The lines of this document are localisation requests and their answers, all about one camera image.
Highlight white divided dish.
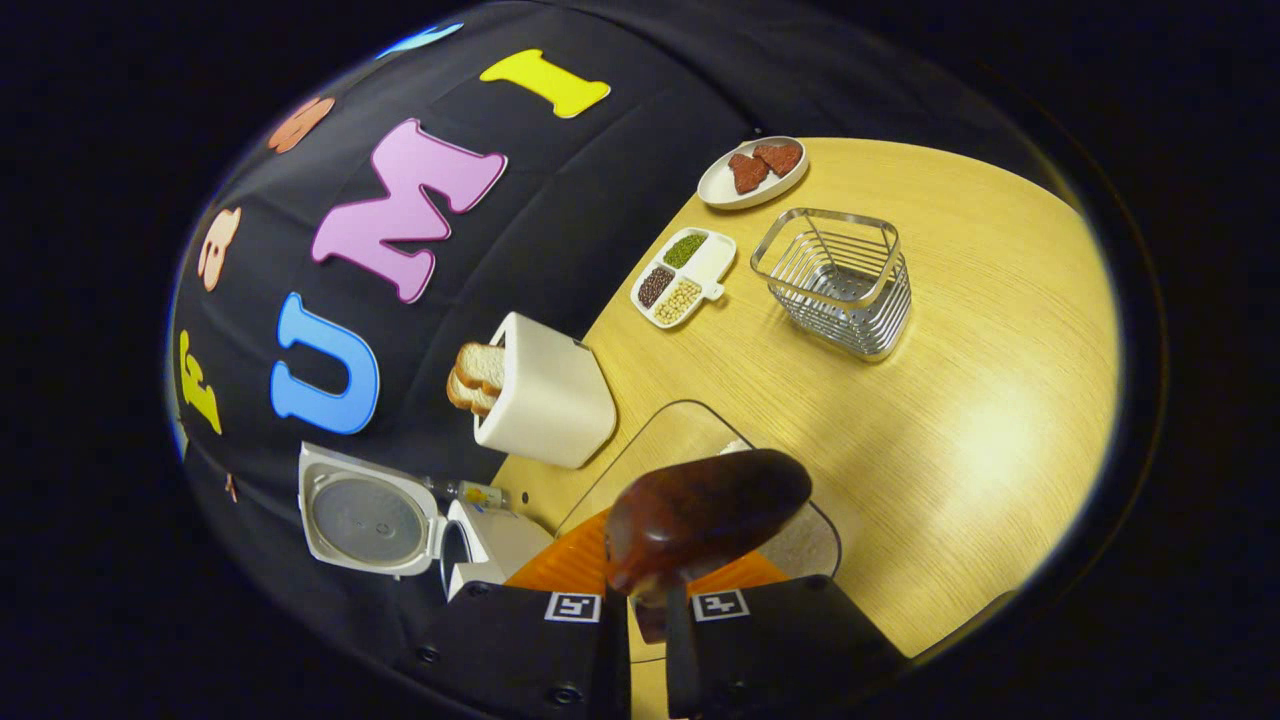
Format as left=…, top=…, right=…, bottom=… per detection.
left=630, top=227, right=738, bottom=330

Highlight white toaster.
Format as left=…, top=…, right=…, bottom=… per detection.
left=473, top=311, right=618, bottom=470

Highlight white rectangular container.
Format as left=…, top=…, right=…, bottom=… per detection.
left=553, top=400, right=843, bottom=601

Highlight white rice cooker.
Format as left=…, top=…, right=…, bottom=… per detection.
left=298, top=441, right=554, bottom=601

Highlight white round plate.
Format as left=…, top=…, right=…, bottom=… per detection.
left=697, top=136, right=809, bottom=211

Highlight white rice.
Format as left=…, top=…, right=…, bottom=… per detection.
left=760, top=500, right=839, bottom=579

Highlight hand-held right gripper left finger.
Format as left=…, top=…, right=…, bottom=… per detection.
left=395, top=510, right=633, bottom=720

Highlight metal wire chopstick holder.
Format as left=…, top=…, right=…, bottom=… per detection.
left=750, top=207, right=913, bottom=362

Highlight red meat piece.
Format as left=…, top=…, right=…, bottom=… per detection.
left=727, top=152, right=771, bottom=195
left=752, top=142, right=804, bottom=178

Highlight brown wooden spoon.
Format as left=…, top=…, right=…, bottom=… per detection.
left=603, top=449, right=813, bottom=641

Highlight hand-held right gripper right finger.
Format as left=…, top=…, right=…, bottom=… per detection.
left=665, top=550, right=913, bottom=719

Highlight yellow soybeans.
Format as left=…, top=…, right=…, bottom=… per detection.
left=653, top=279, right=702, bottom=326

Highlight small glass bottle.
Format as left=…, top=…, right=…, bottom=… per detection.
left=445, top=480, right=506, bottom=511

